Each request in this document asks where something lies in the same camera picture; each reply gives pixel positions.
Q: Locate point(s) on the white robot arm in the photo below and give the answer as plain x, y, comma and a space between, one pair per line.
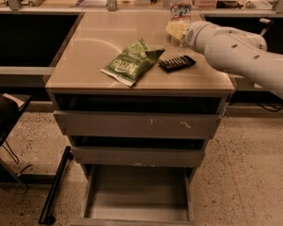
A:
232, 50

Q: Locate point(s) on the grey drawer cabinet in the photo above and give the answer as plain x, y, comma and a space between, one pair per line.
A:
77, 83

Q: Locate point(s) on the green chip bag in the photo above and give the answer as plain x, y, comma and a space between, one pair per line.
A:
132, 63

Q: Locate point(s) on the black chair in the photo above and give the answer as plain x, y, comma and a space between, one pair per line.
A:
12, 106

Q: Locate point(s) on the middle grey drawer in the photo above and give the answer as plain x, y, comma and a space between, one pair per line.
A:
140, 157

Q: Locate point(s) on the black snack bar packet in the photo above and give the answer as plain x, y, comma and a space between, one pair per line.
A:
177, 63

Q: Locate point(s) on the white handled stick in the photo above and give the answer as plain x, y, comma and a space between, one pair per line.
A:
267, 24

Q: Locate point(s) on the bottom grey open drawer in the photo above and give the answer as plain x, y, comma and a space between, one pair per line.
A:
137, 196

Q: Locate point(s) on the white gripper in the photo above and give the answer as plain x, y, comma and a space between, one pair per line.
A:
194, 35

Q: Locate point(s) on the black floor bar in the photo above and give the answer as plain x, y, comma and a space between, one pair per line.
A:
46, 217

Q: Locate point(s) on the clear plastic water bottle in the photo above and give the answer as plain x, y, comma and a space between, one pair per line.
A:
180, 11

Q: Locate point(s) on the top grey drawer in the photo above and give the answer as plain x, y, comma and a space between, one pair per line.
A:
128, 124

